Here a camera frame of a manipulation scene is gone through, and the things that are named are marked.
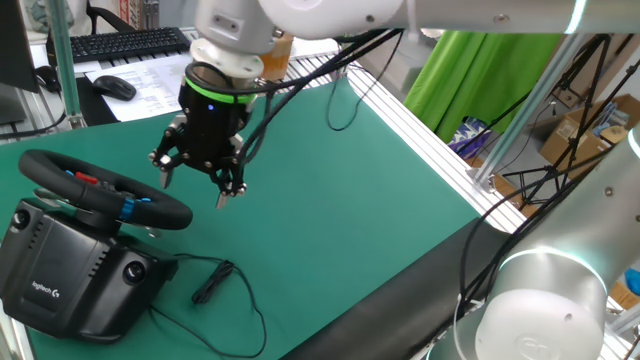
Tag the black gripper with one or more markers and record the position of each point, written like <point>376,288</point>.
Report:
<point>215,135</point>

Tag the printed paper sheet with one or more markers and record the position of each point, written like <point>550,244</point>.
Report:
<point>145,85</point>

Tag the black tripod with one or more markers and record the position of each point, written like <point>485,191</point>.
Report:
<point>552,171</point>

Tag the black monitor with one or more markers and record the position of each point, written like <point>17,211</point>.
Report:
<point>15,50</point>

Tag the black racing steering wheel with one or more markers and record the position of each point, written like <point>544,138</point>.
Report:
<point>165,217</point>

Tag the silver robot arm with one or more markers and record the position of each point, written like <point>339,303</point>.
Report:
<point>550,310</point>

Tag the black keyboard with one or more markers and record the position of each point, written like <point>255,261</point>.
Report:
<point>125,44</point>

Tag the small open cardboard box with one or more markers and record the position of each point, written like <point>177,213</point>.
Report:
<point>277,60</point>

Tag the green table mat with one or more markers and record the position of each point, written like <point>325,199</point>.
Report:
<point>350,210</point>

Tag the large cardboard box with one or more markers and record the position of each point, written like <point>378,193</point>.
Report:
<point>580,150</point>

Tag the black wheel base housing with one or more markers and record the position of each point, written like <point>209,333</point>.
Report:
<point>75,270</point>

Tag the black desk pad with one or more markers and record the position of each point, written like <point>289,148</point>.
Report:
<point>92,110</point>

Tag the black computer mouse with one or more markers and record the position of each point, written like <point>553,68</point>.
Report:
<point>115,88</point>

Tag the aluminium frame post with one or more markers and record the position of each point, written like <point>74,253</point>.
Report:
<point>527,112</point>
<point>65,65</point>

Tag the green cloth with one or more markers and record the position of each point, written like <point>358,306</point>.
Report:
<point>475,85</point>

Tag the blue patterned bag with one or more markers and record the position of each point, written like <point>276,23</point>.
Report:
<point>467,137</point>

